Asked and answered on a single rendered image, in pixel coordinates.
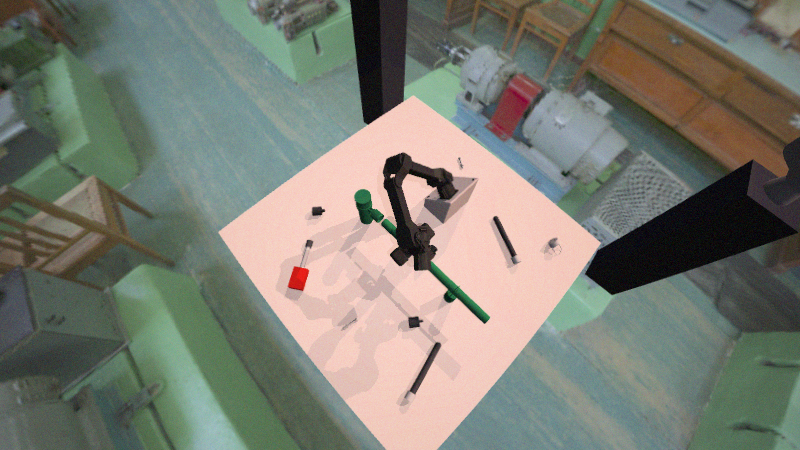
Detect green vertical post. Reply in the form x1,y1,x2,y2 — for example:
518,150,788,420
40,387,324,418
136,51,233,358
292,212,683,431
354,189,373,224

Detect green cylindrical rail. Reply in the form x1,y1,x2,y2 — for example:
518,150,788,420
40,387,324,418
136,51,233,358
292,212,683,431
381,219,490,324

